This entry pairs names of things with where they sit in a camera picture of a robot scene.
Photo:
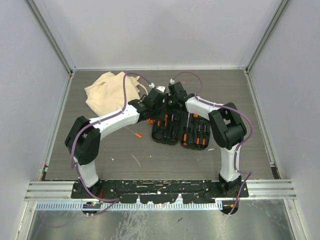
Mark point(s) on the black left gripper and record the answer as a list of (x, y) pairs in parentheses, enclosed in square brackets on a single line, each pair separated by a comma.
[(160, 116)]

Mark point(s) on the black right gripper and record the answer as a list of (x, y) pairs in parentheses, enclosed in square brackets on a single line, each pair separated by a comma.
[(169, 97)]

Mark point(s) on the orange black needle-nose pliers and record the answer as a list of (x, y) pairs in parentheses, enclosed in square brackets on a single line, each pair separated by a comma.
[(162, 124)]

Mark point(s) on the thin orange tip screwdriver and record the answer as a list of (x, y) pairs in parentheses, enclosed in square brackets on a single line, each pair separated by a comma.
[(186, 131)]

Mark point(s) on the black plastic tool case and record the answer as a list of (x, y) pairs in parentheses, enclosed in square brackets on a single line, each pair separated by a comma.
[(163, 136)]

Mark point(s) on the thin orange-tip screwdriver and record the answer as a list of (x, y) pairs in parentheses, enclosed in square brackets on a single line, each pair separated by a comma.
[(133, 132)]

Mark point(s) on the small orange black screwdriver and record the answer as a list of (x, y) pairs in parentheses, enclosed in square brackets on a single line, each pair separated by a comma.
[(198, 136)]

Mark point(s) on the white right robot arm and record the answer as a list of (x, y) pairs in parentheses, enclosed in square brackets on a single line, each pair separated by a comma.
[(227, 128)]

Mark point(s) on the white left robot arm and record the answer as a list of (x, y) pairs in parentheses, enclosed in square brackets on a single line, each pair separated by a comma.
[(83, 140)]

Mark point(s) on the beige cloth bag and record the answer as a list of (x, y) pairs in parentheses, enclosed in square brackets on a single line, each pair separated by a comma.
[(109, 92)]

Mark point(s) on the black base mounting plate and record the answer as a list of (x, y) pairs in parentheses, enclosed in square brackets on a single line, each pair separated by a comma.
[(161, 191)]

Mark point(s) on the aluminium front rail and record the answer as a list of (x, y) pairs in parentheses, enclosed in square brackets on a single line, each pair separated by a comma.
[(265, 189)]

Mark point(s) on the perforated cable tray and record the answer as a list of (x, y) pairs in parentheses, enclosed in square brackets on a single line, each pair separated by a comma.
[(86, 206)]

